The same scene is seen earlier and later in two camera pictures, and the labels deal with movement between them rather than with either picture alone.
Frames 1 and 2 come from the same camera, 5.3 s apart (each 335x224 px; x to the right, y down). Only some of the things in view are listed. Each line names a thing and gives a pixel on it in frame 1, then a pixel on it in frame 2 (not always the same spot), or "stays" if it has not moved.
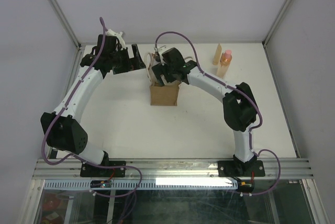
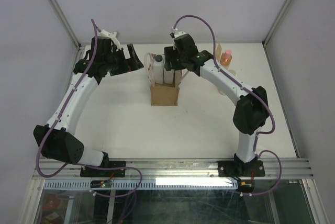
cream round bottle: (166, 82) to (233, 73)
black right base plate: (229, 168) stays
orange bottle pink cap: (225, 59) stays
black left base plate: (88, 170) stays
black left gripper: (133, 64) stays
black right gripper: (159, 69) to (169, 53)
